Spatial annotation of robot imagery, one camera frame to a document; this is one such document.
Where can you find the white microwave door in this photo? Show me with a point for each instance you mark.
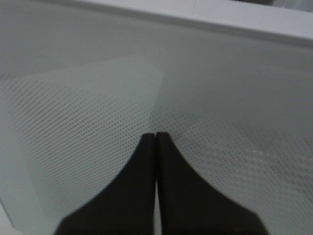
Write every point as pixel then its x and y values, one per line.
pixel 82 80

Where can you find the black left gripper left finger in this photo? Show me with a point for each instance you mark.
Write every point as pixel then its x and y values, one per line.
pixel 126 205

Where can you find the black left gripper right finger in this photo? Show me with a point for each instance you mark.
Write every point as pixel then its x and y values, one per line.
pixel 191 206

